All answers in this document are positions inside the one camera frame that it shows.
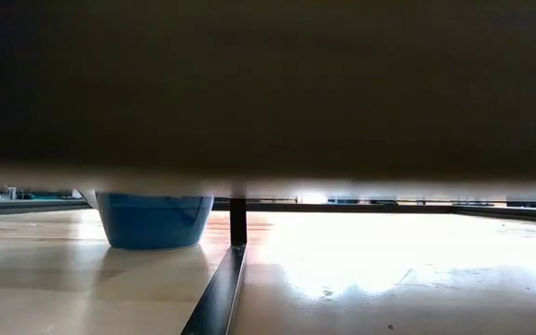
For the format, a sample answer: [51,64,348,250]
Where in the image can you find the blue mug white handle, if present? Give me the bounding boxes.
[77,189,215,251]

